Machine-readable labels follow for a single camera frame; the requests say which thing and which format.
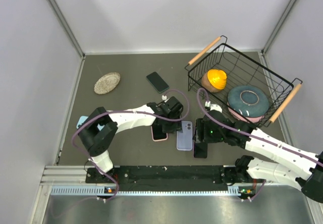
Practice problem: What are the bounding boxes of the pink phone case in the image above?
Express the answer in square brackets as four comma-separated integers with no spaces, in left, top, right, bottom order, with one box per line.
[151,125,169,142]

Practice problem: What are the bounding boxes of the lavender phone case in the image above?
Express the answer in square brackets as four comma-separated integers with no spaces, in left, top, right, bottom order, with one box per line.
[176,121,194,151]

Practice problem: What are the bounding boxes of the purple edged black smartphone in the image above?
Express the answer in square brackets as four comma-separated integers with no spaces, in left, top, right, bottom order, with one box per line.
[193,142,208,158]

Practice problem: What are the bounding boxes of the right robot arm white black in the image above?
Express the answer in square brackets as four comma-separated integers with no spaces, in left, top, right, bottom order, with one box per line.
[194,106,322,203]

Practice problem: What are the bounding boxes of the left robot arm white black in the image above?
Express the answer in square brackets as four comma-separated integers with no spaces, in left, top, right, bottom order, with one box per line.
[78,96,183,182]

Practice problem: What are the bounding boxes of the light blue phone case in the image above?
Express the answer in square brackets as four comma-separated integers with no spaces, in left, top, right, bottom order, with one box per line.
[76,116,104,131]

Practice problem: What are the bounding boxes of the pink bowl under blue bowl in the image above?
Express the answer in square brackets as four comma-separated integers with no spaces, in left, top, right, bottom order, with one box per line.
[228,107,264,123]

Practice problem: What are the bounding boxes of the green smartphone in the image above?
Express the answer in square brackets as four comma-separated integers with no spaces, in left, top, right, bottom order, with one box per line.
[146,72,169,93]

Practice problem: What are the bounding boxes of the orange yellow cupcake toy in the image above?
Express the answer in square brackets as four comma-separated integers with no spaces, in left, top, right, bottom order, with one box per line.
[201,69,227,93]

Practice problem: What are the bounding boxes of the blue ceramic bowl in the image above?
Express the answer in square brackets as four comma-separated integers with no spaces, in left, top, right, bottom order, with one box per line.
[227,85,269,118]

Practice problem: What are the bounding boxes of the speckled beige plate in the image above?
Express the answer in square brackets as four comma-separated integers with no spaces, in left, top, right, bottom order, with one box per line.
[94,72,121,95]

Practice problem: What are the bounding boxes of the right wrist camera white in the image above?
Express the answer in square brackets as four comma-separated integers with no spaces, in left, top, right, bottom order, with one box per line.
[204,100,223,113]

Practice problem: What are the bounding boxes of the black wire basket wooden handles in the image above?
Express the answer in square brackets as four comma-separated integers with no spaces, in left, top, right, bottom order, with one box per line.
[185,42,302,128]

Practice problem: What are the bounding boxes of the white slotted cable duct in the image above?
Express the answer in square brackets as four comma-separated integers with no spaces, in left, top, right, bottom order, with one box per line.
[50,186,253,197]

